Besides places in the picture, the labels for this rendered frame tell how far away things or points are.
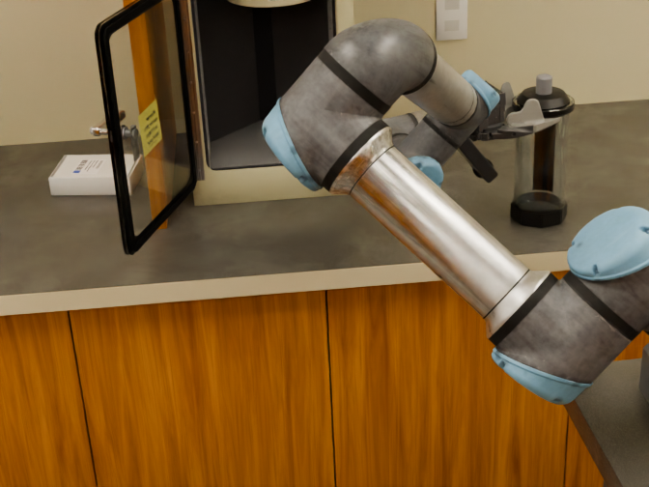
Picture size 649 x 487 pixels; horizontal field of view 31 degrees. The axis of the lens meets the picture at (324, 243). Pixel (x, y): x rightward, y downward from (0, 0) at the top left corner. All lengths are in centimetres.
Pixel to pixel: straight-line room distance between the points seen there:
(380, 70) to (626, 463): 59
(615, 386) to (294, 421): 71
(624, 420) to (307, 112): 60
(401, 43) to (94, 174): 101
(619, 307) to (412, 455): 91
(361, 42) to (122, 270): 75
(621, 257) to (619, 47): 137
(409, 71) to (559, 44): 123
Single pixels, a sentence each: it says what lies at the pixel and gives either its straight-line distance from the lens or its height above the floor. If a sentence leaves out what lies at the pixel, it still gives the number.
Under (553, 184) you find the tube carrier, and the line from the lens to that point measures 211.
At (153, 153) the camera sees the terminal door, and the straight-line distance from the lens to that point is 203.
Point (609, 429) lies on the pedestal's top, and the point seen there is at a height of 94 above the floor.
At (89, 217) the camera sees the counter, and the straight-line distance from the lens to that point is 227.
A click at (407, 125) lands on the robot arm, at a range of 196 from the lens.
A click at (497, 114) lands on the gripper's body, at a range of 203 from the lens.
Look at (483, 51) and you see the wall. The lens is 267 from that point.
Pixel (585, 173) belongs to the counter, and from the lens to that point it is 237.
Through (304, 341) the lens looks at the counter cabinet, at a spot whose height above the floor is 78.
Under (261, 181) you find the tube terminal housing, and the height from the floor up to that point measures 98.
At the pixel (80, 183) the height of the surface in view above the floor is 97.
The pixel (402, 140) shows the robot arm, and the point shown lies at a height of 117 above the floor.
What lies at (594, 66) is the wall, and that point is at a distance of 275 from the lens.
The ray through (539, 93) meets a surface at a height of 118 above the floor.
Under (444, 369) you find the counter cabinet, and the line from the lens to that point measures 217.
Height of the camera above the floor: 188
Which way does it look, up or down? 27 degrees down
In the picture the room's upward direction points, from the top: 3 degrees counter-clockwise
